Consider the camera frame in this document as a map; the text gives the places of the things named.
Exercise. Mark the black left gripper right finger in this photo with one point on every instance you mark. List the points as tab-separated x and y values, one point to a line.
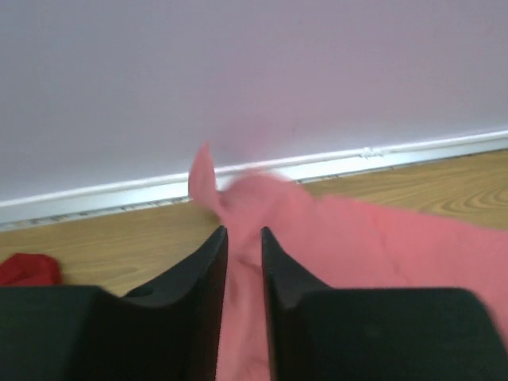
318	332

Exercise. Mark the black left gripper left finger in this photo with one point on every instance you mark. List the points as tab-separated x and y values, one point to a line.
165	329

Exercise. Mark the pink t shirt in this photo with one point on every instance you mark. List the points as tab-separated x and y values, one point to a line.
344	242

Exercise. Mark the folded red t shirt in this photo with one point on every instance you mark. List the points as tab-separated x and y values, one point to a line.
30	270

